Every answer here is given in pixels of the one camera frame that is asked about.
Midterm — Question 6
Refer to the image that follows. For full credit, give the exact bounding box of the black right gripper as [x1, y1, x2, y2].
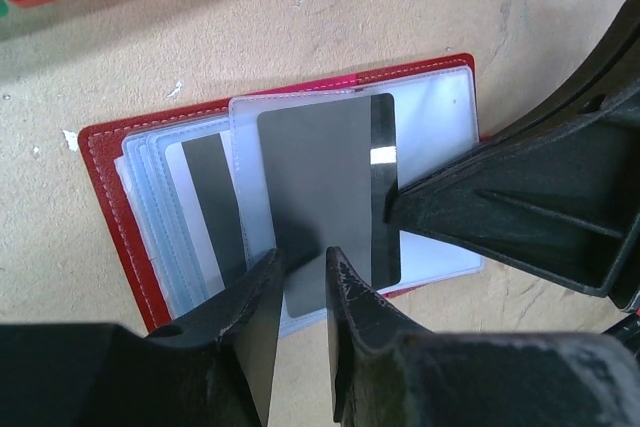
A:
[481, 0, 639, 147]

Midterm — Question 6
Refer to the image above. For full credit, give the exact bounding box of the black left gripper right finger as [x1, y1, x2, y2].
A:
[326, 247, 639, 426]

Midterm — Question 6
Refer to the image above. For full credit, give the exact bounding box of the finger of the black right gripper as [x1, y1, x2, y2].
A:
[382, 136, 640, 311]

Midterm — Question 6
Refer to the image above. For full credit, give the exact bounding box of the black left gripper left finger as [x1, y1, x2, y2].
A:
[1, 250, 283, 426]

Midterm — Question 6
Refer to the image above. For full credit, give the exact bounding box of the red leather card holder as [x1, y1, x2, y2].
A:
[78, 53, 476, 331]

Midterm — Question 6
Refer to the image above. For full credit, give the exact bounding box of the white card in sleeve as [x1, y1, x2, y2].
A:
[163, 132, 246, 295]

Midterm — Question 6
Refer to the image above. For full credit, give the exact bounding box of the green plastic bin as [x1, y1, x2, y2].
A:
[0, 0, 8, 18]

